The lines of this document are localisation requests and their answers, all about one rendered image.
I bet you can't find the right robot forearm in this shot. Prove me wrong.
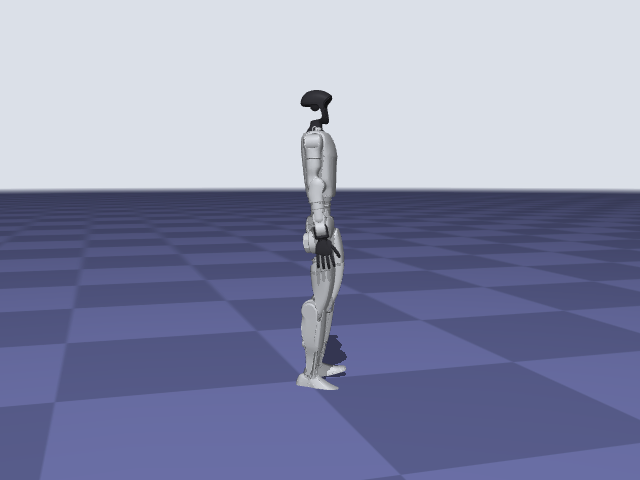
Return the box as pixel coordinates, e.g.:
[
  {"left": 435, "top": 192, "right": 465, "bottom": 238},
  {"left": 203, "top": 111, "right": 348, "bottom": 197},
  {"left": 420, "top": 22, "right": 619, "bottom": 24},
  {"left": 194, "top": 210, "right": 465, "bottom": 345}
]
[{"left": 308, "top": 179, "right": 326, "bottom": 236}]

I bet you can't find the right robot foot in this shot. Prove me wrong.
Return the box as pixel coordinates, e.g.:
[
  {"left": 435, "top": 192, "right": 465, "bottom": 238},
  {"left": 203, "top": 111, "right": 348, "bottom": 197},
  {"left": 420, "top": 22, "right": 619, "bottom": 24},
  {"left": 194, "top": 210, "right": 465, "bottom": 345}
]
[{"left": 296, "top": 373, "right": 339, "bottom": 390}]

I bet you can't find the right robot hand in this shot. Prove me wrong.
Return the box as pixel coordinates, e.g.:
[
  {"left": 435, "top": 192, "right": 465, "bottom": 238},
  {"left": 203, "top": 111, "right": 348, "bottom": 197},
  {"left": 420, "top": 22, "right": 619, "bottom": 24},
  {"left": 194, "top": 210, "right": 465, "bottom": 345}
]
[{"left": 313, "top": 224, "right": 341, "bottom": 269}]

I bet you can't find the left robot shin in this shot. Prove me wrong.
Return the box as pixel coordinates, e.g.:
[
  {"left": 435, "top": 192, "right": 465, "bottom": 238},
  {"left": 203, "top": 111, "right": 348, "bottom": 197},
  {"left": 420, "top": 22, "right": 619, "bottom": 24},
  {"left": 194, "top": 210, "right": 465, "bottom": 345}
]
[{"left": 315, "top": 301, "right": 335, "bottom": 369}]

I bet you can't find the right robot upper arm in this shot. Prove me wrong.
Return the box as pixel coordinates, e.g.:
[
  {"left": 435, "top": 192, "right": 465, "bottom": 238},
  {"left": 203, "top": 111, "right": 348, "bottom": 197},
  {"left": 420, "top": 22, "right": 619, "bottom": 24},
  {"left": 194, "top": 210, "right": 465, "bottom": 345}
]
[{"left": 303, "top": 134, "right": 326, "bottom": 193}]

